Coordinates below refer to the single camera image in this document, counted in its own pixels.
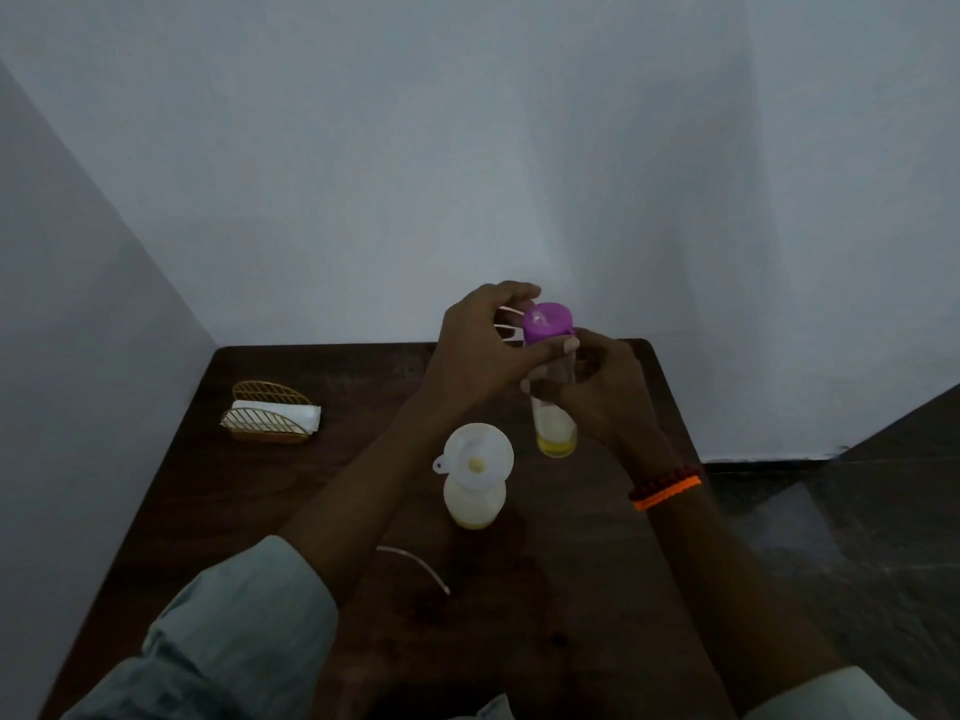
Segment light blue right sleeve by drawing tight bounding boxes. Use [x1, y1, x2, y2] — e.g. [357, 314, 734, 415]
[742, 665, 918, 720]

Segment light blue left sleeve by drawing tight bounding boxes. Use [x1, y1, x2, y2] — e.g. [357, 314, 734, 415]
[60, 535, 340, 720]

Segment orange wrist band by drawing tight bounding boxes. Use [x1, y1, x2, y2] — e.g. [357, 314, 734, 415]
[632, 475, 704, 513]

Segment dark red bead bracelet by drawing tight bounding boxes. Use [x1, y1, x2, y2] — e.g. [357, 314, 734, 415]
[627, 463, 704, 504]

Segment white plastic funnel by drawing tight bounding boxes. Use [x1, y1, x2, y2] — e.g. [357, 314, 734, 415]
[432, 422, 516, 493]

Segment person's left forearm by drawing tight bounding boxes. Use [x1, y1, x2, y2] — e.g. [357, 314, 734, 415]
[276, 393, 453, 604]

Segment light blue sleeve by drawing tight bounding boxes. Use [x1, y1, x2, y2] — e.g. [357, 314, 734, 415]
[60, 535, 340, 720]
[742, 665, 918, 720]

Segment person's right hand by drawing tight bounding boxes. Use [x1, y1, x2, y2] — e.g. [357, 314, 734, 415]
[527, 329, 678, 486]

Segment white folded napkins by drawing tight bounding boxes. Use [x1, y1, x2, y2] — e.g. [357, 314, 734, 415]
[230, 400, 323, 436]

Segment white translucent bottle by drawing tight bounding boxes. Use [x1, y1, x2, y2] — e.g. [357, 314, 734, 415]
[442, 472, 508, 532]

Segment clear plastic bottle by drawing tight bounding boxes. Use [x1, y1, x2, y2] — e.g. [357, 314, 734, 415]
[522, 344, 579, 460]

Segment person's left hand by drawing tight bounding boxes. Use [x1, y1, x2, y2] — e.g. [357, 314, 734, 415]
[418, 280, 581, 426]

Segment gold wire napkin holder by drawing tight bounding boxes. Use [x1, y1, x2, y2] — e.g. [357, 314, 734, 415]
[219, 379, 316, 445]

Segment person's right forearm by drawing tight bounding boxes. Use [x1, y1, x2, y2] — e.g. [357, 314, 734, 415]
[637, 479, 850, 706]

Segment white loose strap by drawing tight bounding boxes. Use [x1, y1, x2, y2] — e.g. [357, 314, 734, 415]
[375, 545, 453, 598]

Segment purple bottle lid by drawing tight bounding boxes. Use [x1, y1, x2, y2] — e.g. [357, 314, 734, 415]
[522, 301, 576, 346]

